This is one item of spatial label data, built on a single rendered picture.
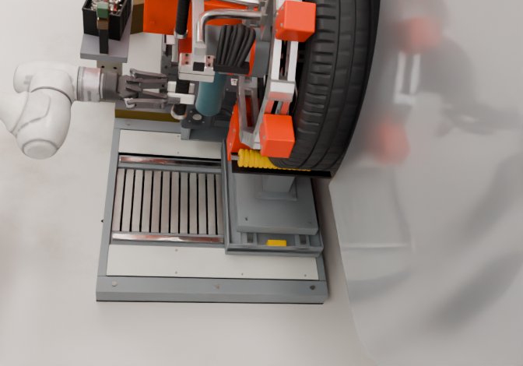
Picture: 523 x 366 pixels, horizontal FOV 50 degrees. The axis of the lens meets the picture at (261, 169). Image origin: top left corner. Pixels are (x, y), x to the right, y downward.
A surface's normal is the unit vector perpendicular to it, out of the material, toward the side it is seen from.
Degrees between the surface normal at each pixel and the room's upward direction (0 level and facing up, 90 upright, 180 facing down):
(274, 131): 0
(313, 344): 0
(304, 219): 0
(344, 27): 36
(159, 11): 90
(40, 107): 19
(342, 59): 49
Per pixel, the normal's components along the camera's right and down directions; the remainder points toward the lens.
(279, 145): 0.07, 0.80
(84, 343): 0.20, -0.61
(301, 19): 0.21, -0.04
